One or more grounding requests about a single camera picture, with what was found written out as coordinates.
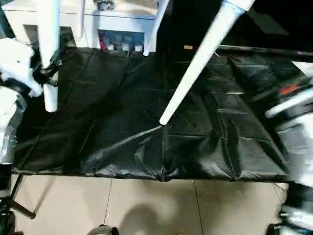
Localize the dark metal bar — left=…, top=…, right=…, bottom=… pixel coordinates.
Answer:
left=217, top=45, right=313, bottom=59

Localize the white glass door cabinet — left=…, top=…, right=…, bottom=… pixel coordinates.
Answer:
left=0, top=0, right=158, bottom=53

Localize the dark speckled object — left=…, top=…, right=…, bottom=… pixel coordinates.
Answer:
left=94, top=0, right=111, bottom=12

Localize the black mat cover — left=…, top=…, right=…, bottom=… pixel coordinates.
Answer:
left=11, top=46, right=313, bottom=183

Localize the dark robot waist part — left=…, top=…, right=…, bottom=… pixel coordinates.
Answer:
left=89, top=225, right=119, bottom=235

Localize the black folding stand frame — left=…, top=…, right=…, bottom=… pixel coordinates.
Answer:
left=9, top=175, right=59, bottom=220

